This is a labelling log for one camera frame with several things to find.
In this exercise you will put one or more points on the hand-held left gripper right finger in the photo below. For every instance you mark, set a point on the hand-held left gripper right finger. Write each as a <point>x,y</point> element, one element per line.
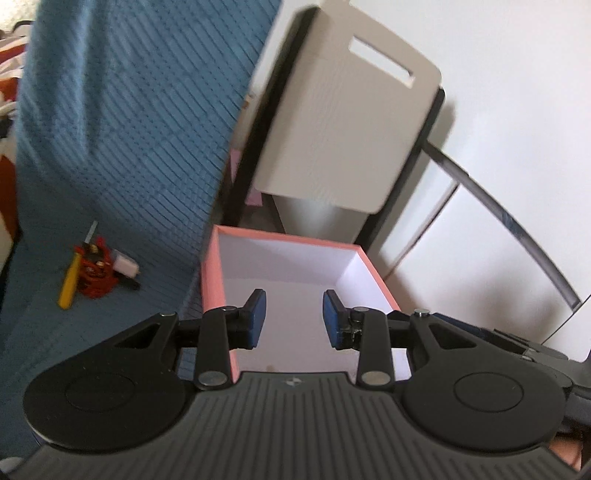
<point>331,318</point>

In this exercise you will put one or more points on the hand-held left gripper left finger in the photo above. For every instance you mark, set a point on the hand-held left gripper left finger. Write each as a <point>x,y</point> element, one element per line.
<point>258,318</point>

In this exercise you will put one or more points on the pink cardboard box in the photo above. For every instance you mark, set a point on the pink cardboard box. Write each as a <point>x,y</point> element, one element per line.
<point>295,272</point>

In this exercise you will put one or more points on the white plug adapter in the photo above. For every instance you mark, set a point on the white plug adapter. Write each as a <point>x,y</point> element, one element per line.
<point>124,265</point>

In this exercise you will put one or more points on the red and black motor part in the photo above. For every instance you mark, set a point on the red and black motor part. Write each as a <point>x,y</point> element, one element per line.
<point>94,277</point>

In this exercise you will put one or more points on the pink paper sheet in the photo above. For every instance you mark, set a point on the pink paper sheet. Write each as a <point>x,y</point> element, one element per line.
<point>254,198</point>

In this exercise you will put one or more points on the blue textured chair cover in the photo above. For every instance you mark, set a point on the blue textured chair cover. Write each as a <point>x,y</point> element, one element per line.
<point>115,115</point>

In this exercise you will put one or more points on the printed blanket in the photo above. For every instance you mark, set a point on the printed blanket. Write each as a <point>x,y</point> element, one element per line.
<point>7,60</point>

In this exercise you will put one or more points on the grey metal rail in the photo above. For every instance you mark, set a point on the grey metal rail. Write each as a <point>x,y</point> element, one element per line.
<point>508,217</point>

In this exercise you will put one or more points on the white chair with black frame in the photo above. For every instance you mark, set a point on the white chair with black frame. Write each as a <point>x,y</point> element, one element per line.
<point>341,115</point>

